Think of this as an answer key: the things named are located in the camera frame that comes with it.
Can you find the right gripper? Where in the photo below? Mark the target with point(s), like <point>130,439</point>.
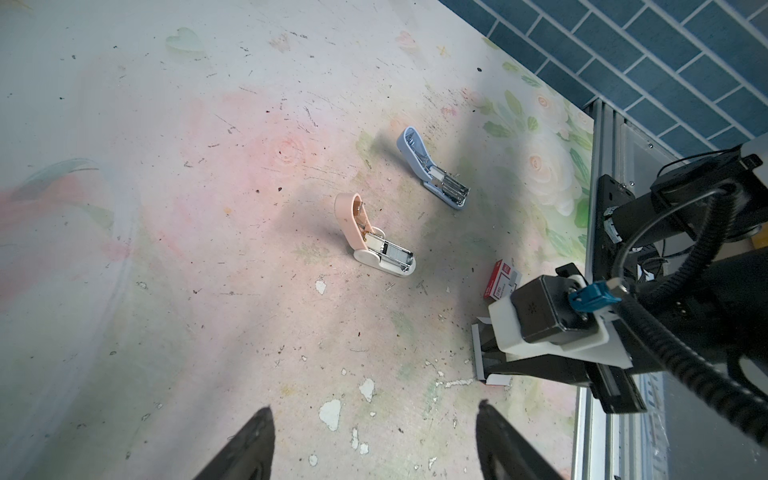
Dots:
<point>612,386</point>

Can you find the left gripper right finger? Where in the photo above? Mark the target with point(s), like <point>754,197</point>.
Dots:
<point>504,453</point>

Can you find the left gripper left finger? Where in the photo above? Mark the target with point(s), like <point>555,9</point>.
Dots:
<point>248,455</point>

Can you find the red staple box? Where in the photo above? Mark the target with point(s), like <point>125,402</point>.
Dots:
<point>504,279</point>

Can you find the pink white mini stapler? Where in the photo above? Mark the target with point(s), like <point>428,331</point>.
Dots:
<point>369,244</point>

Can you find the blue mini stapler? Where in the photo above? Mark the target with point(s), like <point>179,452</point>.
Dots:
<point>433,178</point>

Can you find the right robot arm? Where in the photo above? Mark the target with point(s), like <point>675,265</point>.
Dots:
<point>659,297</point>

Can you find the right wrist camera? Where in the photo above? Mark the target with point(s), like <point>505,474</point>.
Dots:
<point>561,316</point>

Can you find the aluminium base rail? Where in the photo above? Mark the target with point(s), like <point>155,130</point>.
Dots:
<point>620,428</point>

